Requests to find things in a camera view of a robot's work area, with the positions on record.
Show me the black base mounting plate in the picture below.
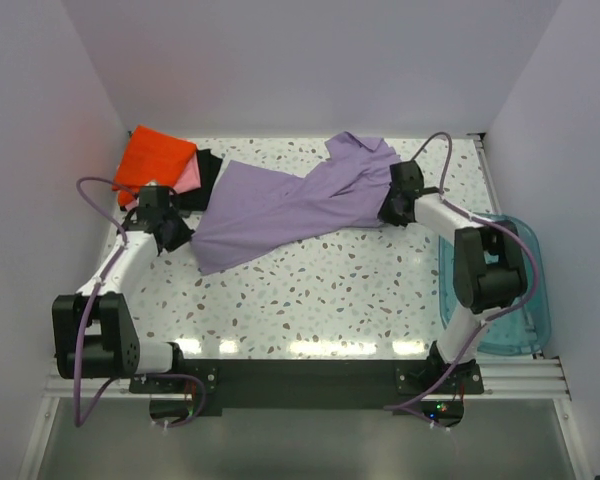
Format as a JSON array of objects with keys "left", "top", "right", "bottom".
[{"left": 128, "top": 357, "right": 485, "bottom": 426}]

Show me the lilac polo shirt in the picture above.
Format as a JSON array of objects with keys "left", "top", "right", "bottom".
[{"left": 191, "top": 132, "right": 401, "bottom": 275}]

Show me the folded pink t shirt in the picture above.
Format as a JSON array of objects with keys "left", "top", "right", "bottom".
[{"left": 118, "top": 152, "right": 202, "bottom": 211}]

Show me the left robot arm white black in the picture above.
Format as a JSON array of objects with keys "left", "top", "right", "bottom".
[{"left": 52, "top": 186, "right": 193, "bottom": 392}]

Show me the folded orange t shirt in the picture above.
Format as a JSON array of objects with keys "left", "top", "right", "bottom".
[{"left": 114, "top": 125, "right": 197, "bottom": 192}]

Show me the folded black t shirt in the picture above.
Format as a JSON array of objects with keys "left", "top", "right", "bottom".
[{"left": 119, "top": 148, "right": 226, "bottom": 216}]

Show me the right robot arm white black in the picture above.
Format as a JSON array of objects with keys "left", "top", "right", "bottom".
[{"left": 378, "top": 161, "right": 528, "bottom": 393}]

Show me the teal plastic basket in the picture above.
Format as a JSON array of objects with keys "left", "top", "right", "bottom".
[{"left": 438, "top": 213, "right": 551, "bottom": 356}]

